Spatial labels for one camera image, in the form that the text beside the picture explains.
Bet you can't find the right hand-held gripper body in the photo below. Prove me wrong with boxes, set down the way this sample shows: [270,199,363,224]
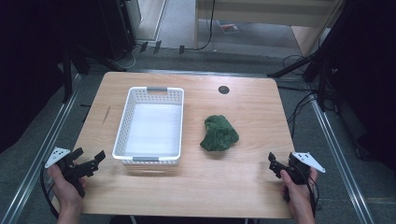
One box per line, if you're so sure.
[279,151,327,186]

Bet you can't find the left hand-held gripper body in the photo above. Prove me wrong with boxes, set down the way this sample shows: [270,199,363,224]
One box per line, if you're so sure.
[44,147,95,199]

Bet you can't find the white plastic basket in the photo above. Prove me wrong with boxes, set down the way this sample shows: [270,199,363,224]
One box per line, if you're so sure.
[111,86,185,166]

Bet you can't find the dark green cloth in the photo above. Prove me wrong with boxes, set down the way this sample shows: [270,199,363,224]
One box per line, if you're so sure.
[199,114,240,153]

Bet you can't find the person's left hand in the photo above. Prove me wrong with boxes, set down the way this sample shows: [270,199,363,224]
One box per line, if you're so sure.
[46,163,89,214]

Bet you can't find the person's right hand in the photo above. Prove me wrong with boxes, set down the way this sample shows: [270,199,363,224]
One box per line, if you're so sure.
[279,167,318,216]

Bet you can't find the black metal stand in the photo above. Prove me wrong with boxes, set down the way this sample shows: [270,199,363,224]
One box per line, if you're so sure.
[61,46,92,105]

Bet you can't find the black tripod stand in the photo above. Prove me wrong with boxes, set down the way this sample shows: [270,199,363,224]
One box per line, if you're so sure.
[266,49,332,113]

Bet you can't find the dark curtain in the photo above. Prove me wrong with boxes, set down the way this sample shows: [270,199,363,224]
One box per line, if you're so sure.
[317,0,396,172]
[0,0,106,154]

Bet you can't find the light wooden furniture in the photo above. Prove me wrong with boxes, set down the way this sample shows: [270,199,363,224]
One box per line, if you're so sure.
[193,0,345,58]

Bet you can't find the black cabinet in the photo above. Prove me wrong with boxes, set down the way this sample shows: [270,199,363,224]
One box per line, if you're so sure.
[98,0,137,62]

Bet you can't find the red booklet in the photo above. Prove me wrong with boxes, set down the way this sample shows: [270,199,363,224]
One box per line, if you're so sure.
[217,20,240,35]

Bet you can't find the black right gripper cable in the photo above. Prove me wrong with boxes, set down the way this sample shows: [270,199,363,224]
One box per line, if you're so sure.
[305,175,321,218]

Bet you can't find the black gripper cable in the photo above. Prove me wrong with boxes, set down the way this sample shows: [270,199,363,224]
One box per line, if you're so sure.
[39,166,61,219]
[305,175,321,218]

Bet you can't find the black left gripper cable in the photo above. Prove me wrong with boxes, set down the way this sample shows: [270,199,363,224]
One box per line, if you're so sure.
[39,166,61,219]

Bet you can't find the metal floor rail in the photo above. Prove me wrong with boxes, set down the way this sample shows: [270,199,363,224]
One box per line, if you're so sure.
[0,73,83,224]
[309,92,375,224]

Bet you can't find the black floor cables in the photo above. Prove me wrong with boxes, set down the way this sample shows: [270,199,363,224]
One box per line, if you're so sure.
[276,54,340,139]

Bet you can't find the white floor cable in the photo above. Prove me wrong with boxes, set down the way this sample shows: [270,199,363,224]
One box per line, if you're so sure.
[115,43,148,71]

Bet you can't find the black hanging cable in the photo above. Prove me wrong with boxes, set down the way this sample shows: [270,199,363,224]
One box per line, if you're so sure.
[197,0,217,51]

